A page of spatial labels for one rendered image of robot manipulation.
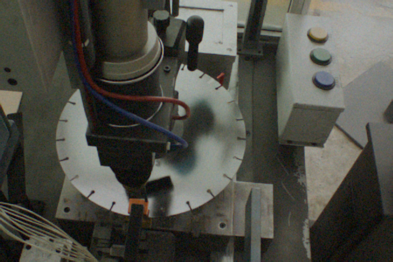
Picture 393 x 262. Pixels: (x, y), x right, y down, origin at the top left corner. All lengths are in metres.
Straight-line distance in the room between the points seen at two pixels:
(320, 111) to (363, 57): 1.51
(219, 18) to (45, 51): 0.78
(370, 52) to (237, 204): 1.75
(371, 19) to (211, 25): 1.74
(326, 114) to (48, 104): 0.63
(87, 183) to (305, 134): 0.51
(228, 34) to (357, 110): 1.24
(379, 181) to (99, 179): 0.63
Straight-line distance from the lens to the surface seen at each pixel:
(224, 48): 1.01
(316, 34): 1.09
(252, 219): 0.68
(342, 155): 2.04
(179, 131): 0.79
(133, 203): 0.71
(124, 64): 0.39
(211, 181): 0.76
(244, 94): 1.13
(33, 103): 1.14
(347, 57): 2.44
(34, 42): 0.32
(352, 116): 2.16
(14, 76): 0.34
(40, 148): 1.06
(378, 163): 1.12
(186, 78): 0.88
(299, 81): 0.99
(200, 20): 0.50
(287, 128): 1.02
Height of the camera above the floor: 1.61
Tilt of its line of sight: 55 degrees down
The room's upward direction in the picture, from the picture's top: 6 degrees clockwise
